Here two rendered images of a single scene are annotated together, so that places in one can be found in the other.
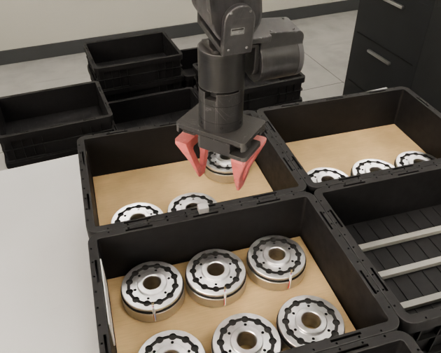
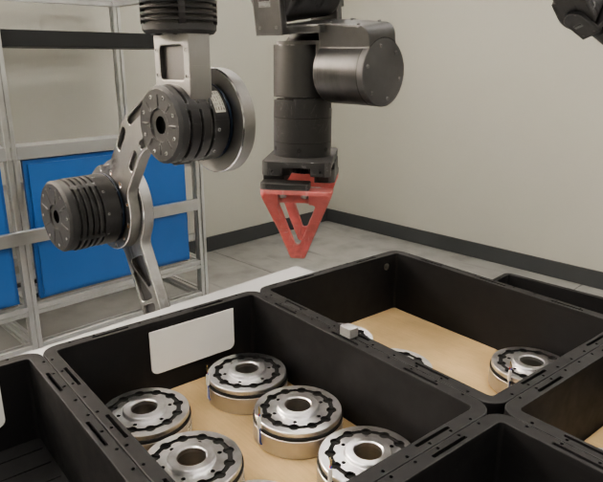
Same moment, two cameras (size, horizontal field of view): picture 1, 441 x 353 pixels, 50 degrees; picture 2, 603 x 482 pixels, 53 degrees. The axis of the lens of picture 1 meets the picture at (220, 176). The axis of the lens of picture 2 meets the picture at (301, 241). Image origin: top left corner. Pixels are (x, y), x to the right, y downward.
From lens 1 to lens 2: 67 cm
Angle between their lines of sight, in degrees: 62
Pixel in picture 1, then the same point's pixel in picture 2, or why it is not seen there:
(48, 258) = not seen: hidden behind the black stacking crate
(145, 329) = (197, 401)
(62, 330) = not seen: hidden behind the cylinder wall
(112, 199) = (371, 327)
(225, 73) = (277, 68)
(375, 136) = not seen: outside the picture
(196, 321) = (226, 431)
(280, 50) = (339, 52)
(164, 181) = (440, 347)
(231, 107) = (282, 119)
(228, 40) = (257, 14)
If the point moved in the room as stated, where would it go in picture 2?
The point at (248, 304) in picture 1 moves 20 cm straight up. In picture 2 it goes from (278, 470) to (276, 294)
